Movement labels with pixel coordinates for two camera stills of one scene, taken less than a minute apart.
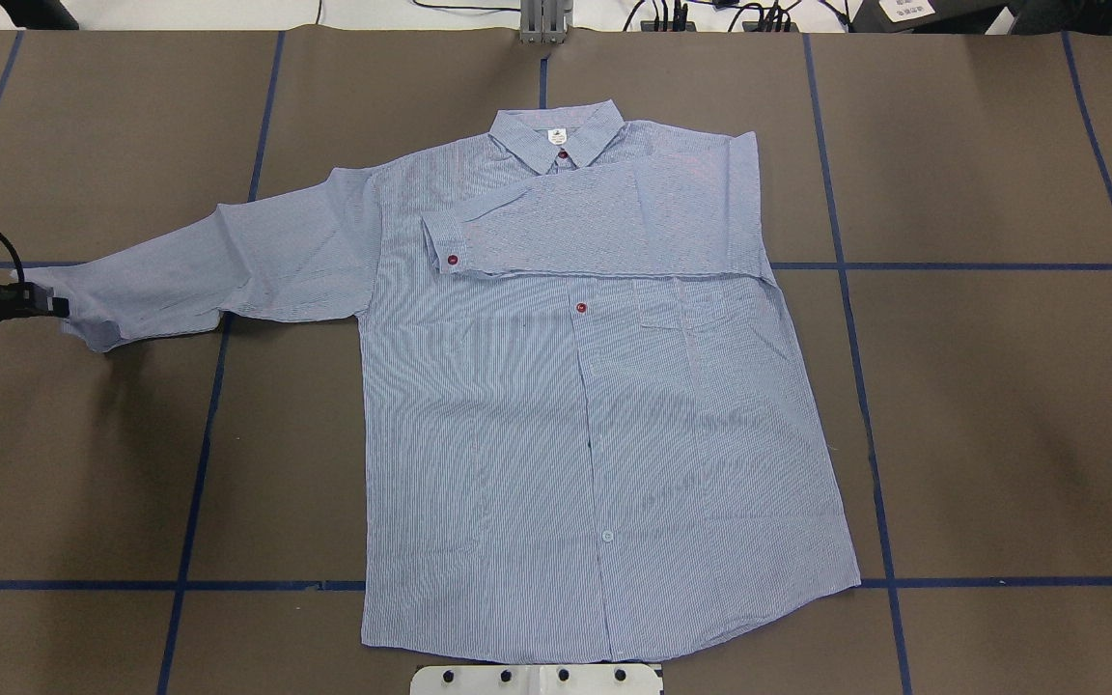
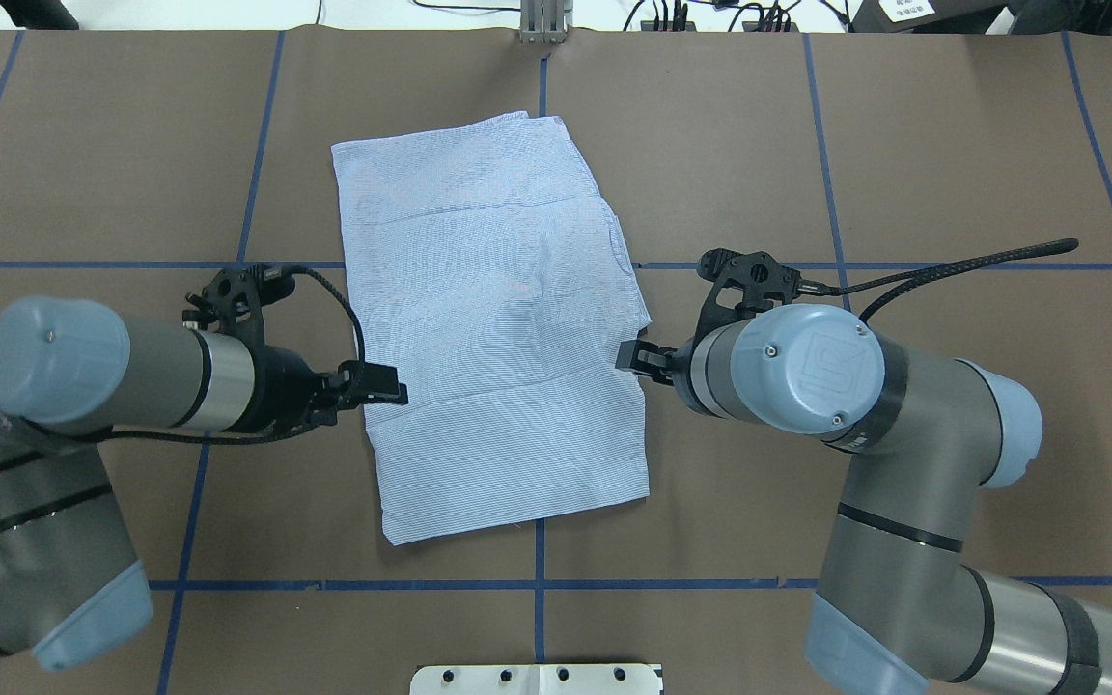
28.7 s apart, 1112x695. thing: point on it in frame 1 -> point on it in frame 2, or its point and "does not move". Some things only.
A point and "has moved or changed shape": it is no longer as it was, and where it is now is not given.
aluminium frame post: [543, 22] does not move
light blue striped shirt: [589, 438] has moved or changed shape
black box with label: [936, 16] does not move
